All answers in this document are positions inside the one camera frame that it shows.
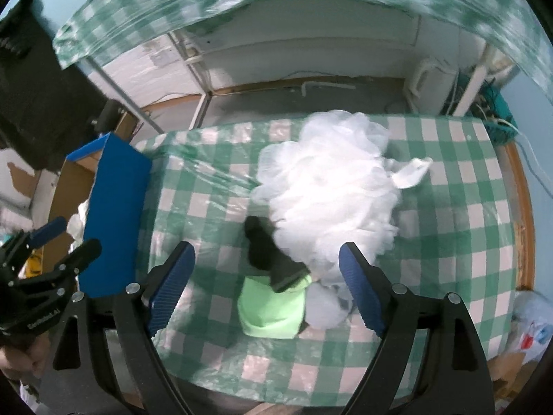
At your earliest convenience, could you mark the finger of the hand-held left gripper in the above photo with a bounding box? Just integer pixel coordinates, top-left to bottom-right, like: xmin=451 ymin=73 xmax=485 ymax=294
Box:
xmin=26 ymin=239 xmax=103 ymax=286
xmin=15 ymin=217 xmax=67 ymax=251

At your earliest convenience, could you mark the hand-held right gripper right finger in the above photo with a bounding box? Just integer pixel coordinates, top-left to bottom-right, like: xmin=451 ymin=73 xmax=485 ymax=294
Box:
xmin=338 ymin=242 xmax=495 ymax=415

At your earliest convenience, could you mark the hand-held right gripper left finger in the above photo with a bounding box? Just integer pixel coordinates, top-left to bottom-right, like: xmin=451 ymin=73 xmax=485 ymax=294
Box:
xmin=52 ymin=241 xmax=196 ymax=415

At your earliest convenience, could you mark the blue cardboard box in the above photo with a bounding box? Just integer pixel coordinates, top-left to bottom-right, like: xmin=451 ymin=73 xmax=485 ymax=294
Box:
xmin=41 ymin=133 xmax=153 ymax=299

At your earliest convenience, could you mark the light green cloth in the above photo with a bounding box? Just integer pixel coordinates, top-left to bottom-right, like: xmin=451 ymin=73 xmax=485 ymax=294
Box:
xmin=237 ymin=274 xmax=312 ymax=340

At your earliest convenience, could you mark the white mesh bath loofah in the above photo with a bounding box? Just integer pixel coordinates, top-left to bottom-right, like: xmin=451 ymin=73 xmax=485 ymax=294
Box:
xmin=251 ymin=110 xmax=433 ymax=331

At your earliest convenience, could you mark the black sock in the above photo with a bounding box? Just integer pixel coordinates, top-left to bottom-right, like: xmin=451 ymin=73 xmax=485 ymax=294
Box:
xmin=243 ymin=216 xmax=312 ymax=292

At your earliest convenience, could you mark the person's left hand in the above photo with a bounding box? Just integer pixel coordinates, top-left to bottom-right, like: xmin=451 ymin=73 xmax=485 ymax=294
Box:
xmin=0 ymin=335 xmax=51 ymax=383

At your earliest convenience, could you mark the small green checkered tablecloth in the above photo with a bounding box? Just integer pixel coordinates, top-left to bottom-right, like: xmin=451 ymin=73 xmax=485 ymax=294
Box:
xmin=130 ymin=114 xmax=519 ymax=403

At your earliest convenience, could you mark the black bag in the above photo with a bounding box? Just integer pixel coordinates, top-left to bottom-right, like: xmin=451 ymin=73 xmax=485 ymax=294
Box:
xmin=93 ymin=99 xmax=126 ymax=135

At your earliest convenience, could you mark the small brown cardboard box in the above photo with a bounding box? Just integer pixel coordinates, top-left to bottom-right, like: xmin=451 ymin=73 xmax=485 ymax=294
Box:
xmin=114 ymin=110 xmax=139 ymax=143

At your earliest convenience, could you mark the dark hanging jacket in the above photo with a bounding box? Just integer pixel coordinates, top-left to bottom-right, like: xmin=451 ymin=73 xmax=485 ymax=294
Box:
xmin=0 ymin=0 xmax=109 ymax=171

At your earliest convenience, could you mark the flat brown cardboard piece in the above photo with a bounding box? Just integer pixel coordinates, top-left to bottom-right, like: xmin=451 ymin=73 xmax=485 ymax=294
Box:
xmin=488 ymin=350 xmax=536 ymax=394

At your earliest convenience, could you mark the white printed plastic bag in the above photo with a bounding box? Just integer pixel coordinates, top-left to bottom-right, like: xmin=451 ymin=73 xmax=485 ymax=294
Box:
xmin=512 ymin=289 xmax=546 ymax=364

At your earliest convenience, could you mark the white pipe piece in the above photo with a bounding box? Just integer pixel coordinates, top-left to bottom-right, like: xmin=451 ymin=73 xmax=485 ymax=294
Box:
xmin=301 ymin=80 xmax=357 ymax=96

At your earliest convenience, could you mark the white plastic canister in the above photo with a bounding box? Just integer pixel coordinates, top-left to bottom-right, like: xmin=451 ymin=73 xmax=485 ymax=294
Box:
xmin=406 ymin=57 xmax=459 ymax=115

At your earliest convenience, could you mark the teal plastic basket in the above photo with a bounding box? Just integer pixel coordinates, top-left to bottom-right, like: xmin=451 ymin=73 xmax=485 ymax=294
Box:
xmin=458 ymin=73 xmax=519 ymax=143

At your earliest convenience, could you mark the large green checkered tablecloth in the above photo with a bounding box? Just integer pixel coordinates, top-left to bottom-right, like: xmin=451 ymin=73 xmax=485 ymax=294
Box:
xmin=53 ymin=0 xmax=547 ymax=96

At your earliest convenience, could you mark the white metal table frame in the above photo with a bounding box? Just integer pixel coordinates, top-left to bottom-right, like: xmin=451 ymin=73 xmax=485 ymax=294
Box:
xmin=86 ymin=30 xmax=502 ymax=135

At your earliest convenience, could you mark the white cable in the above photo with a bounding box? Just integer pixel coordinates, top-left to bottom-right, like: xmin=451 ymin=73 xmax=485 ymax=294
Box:
xmin=493 ymin=117 xmax=549 ymax=182

